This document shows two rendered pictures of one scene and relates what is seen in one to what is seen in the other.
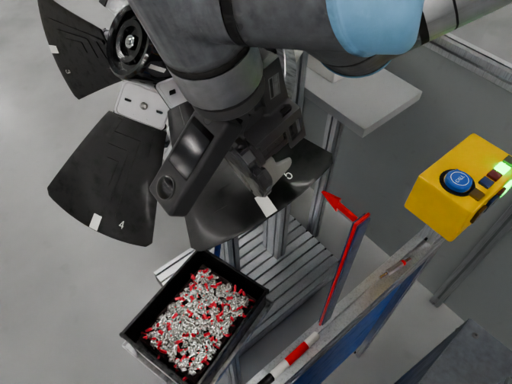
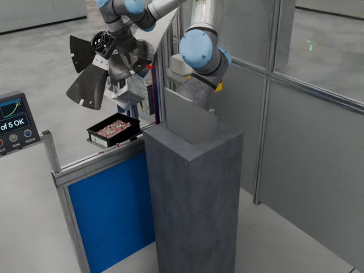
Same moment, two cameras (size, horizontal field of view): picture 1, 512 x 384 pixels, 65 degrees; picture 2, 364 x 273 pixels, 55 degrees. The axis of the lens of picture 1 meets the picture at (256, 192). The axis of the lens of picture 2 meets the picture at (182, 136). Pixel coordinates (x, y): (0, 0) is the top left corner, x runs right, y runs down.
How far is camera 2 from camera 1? 1.32 m
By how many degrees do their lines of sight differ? 20
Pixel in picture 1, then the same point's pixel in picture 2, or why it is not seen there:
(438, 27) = (155, 15)
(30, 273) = (33, 190)
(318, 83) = (176, 76)
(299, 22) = (122, 8)
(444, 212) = not seen: hidden behind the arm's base
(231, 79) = (116, 24)
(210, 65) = (112, 20)
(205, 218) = (115, 77)
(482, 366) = not seen: hidden behind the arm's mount
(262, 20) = (117, 8)
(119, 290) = not seen: hidden behind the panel
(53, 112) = (53, 124)
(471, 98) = (236, 76)
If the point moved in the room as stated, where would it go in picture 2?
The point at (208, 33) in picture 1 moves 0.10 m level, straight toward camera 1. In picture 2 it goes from (110, 12) to (108, 18)
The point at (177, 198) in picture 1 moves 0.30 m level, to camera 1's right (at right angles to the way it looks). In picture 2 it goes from (106, 53) to (174, 51)
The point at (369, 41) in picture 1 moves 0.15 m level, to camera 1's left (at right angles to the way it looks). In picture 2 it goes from (131, 10) to (95, 11)
